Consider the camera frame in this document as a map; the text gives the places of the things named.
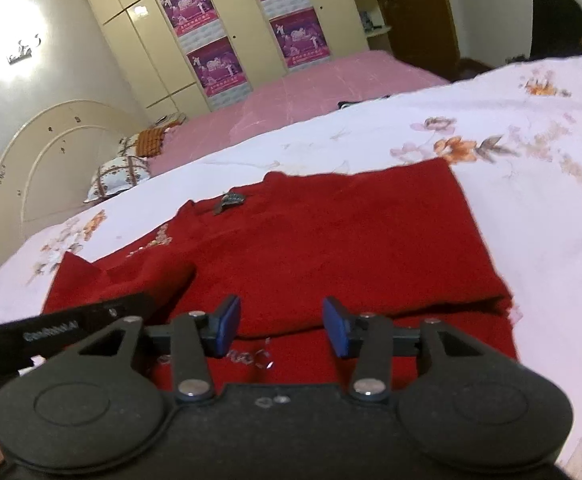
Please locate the wall hook rack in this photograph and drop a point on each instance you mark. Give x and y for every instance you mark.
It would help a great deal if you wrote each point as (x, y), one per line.
(23, 50)

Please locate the white floral blanket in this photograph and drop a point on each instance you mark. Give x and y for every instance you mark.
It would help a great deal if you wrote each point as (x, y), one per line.
(521, 210)

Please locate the black bag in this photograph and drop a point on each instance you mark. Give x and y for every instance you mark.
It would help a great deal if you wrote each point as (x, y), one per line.
(558, 25)

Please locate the red knit sweater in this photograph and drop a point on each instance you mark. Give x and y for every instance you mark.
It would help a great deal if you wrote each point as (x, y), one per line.
(321, 235)

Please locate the brown wooden door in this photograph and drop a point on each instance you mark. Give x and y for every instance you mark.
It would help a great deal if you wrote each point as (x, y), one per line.
(416, 10)

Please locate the white brown patterned pillow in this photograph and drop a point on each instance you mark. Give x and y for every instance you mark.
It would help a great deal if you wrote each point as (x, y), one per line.
(116, 175)

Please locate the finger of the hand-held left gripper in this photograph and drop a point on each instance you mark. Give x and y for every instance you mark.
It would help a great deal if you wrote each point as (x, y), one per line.
(176, 285)

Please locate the cream arched headboard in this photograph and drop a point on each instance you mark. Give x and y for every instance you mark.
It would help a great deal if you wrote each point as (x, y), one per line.
(46, 170)

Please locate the cream open shelf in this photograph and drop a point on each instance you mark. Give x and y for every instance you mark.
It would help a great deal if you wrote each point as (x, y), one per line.
(366, 5)

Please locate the cream wardrobe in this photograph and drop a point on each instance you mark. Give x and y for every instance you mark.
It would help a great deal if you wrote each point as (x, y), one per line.
(141, 60)

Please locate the pink bed sheet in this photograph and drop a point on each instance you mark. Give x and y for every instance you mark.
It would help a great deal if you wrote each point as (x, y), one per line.
(296, 95)

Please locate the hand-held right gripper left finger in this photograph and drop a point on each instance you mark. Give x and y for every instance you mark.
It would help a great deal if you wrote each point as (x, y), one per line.
(228, 321)

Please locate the orange patterned pillow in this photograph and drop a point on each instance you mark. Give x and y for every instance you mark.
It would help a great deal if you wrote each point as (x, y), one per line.
(152, 141)

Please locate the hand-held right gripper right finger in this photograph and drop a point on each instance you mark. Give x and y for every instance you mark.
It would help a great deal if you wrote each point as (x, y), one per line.
(333, 325)

